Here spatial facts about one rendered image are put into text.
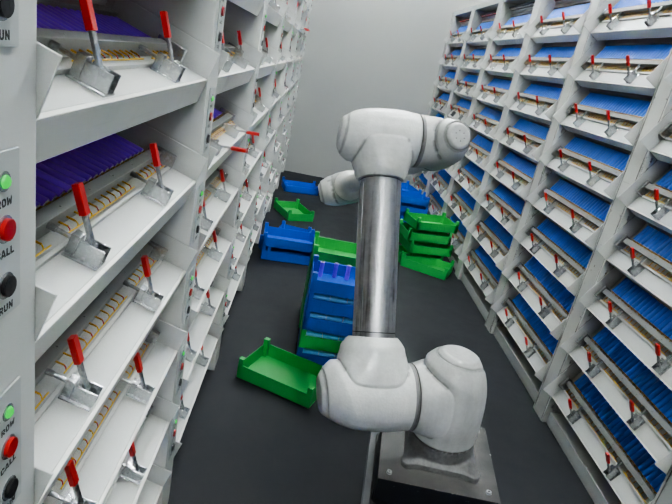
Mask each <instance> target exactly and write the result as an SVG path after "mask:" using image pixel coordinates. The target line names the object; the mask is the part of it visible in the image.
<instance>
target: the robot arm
mask: <svg viewBox="0 0 672 504"><path fill-rule="evenodd" d="M469 143H470V131H469V129H468V127H467V126H466V125H465V124H464V123H463V122H461V121H459V120H456V119H452V118H447V119H443V118H439V117H434V116H428V115H422V114H416V113H412V112H409V111H404V110H397V109H388V108H365V109H359V110H355V111H353V112H351V113H349V114H347V115H344V116H343V117H342V119H341V122H340V125H339V129H338V134H337V140H336V147H337V150H338V152H339V154H340V155H341V157H342V158H343V159H345V160H346V161H350V162H351V164H352V167H353V170H354V171H350V170H348V171H344V172H339V173H335V174H333V175H331V176H328V177H326V178H324V179H323V180H321V181H320V183H319V184H318V191H319V196H320V200H321V202H323V203H324V204H326V205H331V206H340V205H347V204H352V203H356V202H359V204H358V223H357V242H356V243H357V251H356V270H355V289H354V309H353V328H352V335H348V336H347V337H346V338H345V339H344V340H343V341H342V343H341V344H340V348H339V351H338V354H337V358H336V359H330V360H328V361H327V362H326V363H325V364H324V365H323V366H322V368H321V370H320V372H319V373H318V375H317V380H316V395H317V404H318V409H319V411H320V413H321V414H322V415H324V416H325V417H327V418H328V419H330V420H332V421H334V422H335V423H337V424H339V425H342V426H344V427H347V428H350V429H354V430H359V431H369V432H399V431H405V444H404V455H403V456H402V458H401V466H402V467H403V468H405V469H416V470H422V471H427V472H431V473H436V474H440V475H445V476H450V477H454V478H459V479H462V480H465V481H467V482H469V483H472V484H476V483H478V482H479V478H480V474H479V472H478V471H477V468H476V464H475V456H474V443H475V440H476V436H477V434H478V432H479V429H480V426H481V422H482V419H483V415H484V410H485V405H486V398H487V380H486V374H485V371H484V370H483V366H482V364H481V361H480V359H479V357H478V356H477V355H476V354H475V353H473V352H472V351H470V350H469V349H466V348H464V347H461V346H457V345H445V346H440V347H437V348H435V349H433V350H432V351H430V352H429V353H427V355H426V358H425V359H421V360H418V361H415V362H412V363H408V362H407V358H406V354H405V348H404V346H403V345H402V343H401V342H400V341H399V339H398V338H395V323H396V299H397V276H398V252H399V228H400V204H401V183H402V182H403V181H404V180H405V178H406V176H409V175H412V174H415V173H419V172H422V171H437V170H442V169H446V168H448V167H450V166H452V165H454V164H456V163H457V162H459V161H460V160H461V159H462V158H463V157H464V156H465V154H466V153H467V151H468V149H469Z"/></svg>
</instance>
